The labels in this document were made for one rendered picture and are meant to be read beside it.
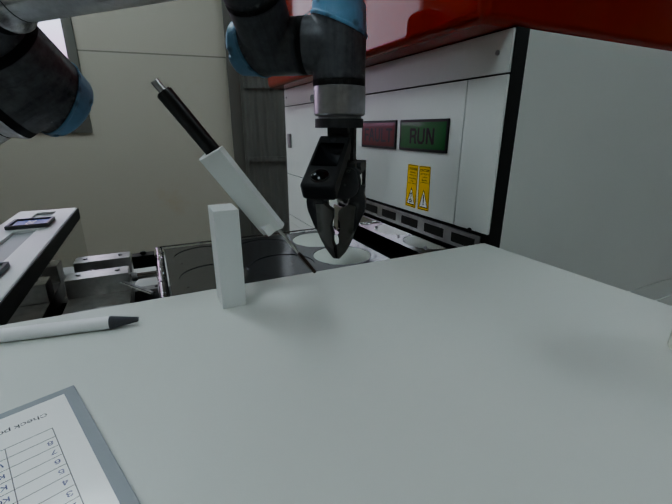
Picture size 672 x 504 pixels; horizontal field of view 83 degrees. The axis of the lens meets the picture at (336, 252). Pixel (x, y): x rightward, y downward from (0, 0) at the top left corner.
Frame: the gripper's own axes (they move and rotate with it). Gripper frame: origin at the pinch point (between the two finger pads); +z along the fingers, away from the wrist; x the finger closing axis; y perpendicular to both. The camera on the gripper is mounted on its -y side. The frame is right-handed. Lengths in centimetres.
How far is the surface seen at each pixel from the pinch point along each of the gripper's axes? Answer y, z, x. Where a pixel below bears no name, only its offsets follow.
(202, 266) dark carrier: -4.3, 2.5, 21.1
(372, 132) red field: 18.8, -18.0, -3.0
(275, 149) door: 191, -6, 82
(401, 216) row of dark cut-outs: 10.3, -4.0, -9.6
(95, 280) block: -13.7, 2.2, 32.5
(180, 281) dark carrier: -10.7, 2.6, 20.8
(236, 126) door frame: 181, -20, 104
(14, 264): -23.1, -3.5, 33.4
